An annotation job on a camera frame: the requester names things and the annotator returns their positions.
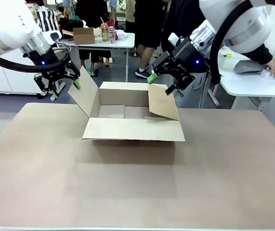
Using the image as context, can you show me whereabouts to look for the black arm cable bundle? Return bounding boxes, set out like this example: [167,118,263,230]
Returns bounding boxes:
[0,44,72,74]
[209,0,256,85]

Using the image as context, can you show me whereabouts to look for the background person in black shorts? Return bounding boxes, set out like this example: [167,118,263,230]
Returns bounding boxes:
[133,0,169,79]

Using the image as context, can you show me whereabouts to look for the person torso in navy sweatshirt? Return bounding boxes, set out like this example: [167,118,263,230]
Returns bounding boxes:
[160,0,224,109]

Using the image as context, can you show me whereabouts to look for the clear plastic drink cup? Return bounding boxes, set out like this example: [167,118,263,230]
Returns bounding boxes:
[108,25,117,44]

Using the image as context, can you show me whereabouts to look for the black left arm cable bundle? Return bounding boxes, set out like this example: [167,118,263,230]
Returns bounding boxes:
[0,44,72,74]

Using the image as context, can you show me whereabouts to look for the white side table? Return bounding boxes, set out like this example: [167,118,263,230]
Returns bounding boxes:
[218,45,275,113]

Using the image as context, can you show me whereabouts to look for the person's left forearm navy sleeve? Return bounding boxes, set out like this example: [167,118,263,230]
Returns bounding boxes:
[242,44,274,65]

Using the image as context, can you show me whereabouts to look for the background person in black dress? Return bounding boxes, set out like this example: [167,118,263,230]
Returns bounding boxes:
[74,0,113,68]

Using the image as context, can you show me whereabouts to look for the dark and green clothes pile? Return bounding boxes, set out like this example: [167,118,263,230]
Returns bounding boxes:
[59,15,87,33]

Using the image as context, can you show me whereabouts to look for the plastic cup with orange straw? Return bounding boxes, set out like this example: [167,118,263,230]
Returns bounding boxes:
[100,16,110,43]

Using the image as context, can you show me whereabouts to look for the crumpled white cloth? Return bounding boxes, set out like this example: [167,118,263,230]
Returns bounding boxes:
[115,28,128,41]

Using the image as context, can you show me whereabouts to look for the white plastic packet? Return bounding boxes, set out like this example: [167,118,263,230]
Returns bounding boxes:
[260,68,275,80]

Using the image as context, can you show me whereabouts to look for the black white striped bag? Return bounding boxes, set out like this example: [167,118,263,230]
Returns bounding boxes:
[35,6,61,32]

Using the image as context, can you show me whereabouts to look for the grey soft pouch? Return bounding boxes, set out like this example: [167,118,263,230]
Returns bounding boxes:
[233,59,270,74]

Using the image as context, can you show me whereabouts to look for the white low cabinet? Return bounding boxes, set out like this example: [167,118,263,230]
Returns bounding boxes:
[0,49,43,95]

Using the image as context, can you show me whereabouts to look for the background person with blue sleeve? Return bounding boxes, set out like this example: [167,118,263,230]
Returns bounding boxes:
[62,0,72,19]

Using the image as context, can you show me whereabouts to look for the background person in beige shirt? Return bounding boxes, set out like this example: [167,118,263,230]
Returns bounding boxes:
[107,0,137,33]

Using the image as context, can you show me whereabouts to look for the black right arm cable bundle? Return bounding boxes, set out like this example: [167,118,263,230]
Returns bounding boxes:
[209,0,256,85]

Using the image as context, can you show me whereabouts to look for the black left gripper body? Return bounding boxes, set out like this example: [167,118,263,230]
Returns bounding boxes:
[21,47,72,85]

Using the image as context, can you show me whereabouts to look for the white background table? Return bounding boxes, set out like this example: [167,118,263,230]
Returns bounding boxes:
[57,32,136,82]

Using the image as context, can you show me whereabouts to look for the large brown cardboard box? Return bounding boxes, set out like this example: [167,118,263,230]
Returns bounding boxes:
[67,66,186,143]

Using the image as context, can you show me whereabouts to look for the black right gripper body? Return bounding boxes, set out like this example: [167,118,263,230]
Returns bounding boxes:
[170,37,211,77]

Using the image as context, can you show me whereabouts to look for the small open cardboard box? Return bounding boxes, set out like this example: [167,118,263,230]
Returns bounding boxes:
[72,27,96,45]

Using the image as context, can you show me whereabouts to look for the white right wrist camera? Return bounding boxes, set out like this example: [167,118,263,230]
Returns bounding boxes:
[168,32,185,48]

